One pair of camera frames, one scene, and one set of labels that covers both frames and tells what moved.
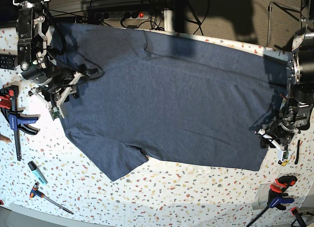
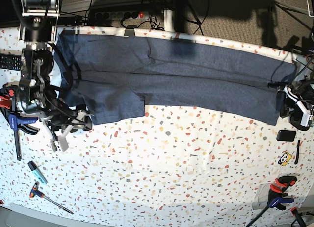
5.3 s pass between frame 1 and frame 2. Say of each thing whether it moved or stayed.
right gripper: moved
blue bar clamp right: stayed
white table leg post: stayed
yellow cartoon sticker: stayed
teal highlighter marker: stayed
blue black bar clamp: stayed
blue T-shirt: moved
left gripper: moved
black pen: stayed
